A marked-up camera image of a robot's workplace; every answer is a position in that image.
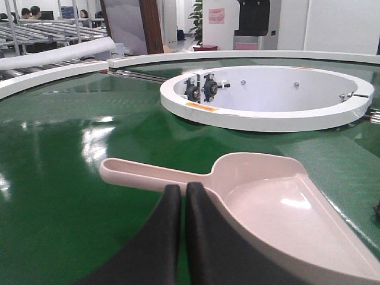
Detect black bearing block left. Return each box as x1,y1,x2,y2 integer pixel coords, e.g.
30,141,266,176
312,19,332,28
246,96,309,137
185,78,200,102

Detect black bearing block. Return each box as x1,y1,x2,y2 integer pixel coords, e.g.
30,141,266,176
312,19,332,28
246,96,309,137
202,73,230,102
185,78,200,102

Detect pink plastic dustpan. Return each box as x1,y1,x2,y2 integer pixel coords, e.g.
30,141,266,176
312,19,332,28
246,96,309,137
99,153,379,284

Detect pink paper wall notice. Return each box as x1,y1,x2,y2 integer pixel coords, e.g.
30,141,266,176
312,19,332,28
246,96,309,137
208,8,225,24

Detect white outer conveyor rim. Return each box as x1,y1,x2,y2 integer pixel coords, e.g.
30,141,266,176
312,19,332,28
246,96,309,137
107,50,379,68

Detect black water dispenser machine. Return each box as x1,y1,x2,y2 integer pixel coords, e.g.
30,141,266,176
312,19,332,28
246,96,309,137
233,0,281,50

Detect white outer rim left segment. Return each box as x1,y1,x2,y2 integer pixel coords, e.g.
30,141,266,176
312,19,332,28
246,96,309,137
1,61,109,99

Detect brown wooden pillar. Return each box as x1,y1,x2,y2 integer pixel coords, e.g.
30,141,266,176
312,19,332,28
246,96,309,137
138,0,164,54

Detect black bearing block right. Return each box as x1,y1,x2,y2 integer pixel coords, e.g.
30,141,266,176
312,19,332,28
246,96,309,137
202,73,230,102

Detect chrome conveyor rollers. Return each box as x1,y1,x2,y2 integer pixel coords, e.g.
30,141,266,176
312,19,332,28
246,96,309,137
108,69,168,83
366,108,380,124

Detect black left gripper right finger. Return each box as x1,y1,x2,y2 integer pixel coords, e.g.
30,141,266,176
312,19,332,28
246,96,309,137
185,182,300,284

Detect white foam roll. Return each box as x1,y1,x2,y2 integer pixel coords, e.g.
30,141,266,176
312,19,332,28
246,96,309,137
1,37,116,71

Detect seated person in background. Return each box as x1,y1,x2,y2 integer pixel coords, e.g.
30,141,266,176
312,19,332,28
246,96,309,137
30,5,42,20

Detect chrome conveyor rollers right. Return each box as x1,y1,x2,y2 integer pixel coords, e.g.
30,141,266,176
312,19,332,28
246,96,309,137
366,108,380,124

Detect potted green plant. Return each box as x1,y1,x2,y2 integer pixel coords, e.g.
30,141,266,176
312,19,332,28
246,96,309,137
188,0,203,45

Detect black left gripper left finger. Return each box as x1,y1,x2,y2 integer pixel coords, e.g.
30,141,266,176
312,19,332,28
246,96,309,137
75,185,182,284

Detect chrome conveyor rollers rear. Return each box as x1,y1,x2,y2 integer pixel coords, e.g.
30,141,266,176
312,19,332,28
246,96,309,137
108,69,168,83

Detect white inner conveyor ring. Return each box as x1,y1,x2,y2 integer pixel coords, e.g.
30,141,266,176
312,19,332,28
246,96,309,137
160,65,375,132

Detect metal roller conveyor rack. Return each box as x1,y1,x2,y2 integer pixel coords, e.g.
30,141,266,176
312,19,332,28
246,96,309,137
1,1,107,55

